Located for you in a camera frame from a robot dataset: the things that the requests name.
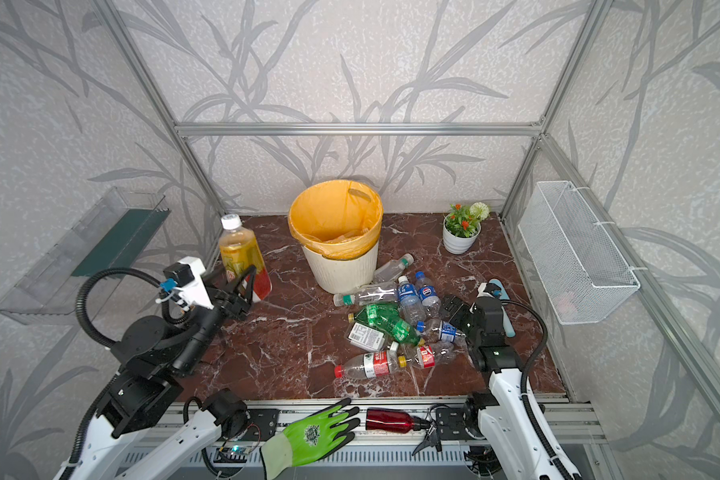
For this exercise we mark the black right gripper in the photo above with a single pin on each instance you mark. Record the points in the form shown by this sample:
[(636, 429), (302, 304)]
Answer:
[(456, 309)]

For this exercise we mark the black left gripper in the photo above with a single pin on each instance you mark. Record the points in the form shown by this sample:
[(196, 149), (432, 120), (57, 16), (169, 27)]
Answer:
[(227, 301)]

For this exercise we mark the yellow tea bottle white label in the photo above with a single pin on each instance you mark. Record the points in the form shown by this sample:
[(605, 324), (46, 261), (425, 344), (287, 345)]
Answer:
[(242, 258)]

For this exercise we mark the red label cola bottle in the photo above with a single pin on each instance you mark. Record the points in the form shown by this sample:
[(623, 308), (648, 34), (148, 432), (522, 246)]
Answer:
[(369, 366)]

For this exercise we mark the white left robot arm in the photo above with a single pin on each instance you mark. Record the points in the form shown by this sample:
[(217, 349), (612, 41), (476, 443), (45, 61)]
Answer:
[(154, 353)]

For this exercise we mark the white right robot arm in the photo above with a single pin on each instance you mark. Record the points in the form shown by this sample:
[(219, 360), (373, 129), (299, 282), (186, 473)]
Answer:
[(507, 414)]

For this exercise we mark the white ribbed waste bin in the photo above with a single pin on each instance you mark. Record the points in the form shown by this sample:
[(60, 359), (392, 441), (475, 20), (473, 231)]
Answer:
[(342, 276)]

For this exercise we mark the yellow bin liner bag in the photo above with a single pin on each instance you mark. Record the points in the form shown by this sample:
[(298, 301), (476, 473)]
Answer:
[(337, 219)]

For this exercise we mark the Pepsi blue label bottle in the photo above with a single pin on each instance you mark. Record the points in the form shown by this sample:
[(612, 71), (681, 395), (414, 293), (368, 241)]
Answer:
[(428, 295)]

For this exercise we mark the blue label bottle near gripper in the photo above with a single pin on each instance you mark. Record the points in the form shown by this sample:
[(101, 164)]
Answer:
[(435, 330)]

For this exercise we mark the blue label bottle white cap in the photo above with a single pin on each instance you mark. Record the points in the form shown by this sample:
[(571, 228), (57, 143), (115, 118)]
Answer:
[(410, 304)]

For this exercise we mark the light blue silicone spatula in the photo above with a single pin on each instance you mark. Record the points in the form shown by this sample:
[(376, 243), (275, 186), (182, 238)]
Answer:
[(507, 325)]

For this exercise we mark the green plastic soda bottle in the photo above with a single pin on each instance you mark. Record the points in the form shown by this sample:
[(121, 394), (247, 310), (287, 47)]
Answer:
[(384, 317)]

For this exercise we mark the clear bottle white cap green band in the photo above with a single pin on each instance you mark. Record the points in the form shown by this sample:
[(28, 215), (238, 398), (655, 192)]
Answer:
[(393, 269)]

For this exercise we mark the clear bottle green label lying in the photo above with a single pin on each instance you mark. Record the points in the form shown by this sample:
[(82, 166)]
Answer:
[(384, 292)]

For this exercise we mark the white pot with flowers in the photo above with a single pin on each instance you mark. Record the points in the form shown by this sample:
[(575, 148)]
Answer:
[(462, 225)]

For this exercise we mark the white label flat bottle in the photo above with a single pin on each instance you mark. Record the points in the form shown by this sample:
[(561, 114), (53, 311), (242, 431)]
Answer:
[(367, 339)]

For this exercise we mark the red metallic bottle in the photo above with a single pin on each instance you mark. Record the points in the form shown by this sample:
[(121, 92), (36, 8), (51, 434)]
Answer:
[(394, 421)]

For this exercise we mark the green black work glove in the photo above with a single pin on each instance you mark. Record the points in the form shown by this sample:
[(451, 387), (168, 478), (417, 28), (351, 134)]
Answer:
[(310, 439)]

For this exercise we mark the green circuit board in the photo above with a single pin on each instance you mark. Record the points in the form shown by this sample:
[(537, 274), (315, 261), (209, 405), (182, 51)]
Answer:
[(232, 454)]

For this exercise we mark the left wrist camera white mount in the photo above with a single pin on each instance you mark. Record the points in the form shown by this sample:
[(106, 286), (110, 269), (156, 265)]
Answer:
[(184, 285)]

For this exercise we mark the white wire mesh basket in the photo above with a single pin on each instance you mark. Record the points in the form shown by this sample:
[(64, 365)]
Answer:
[(582, 271)]

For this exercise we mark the clear acrylic wall shelf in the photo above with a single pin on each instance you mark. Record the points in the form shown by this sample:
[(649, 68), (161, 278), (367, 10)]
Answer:
[(113, 233)]

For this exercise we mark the aluminium frame crossbar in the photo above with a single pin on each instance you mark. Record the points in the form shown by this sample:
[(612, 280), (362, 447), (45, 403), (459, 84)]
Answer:
[(188, 129)]

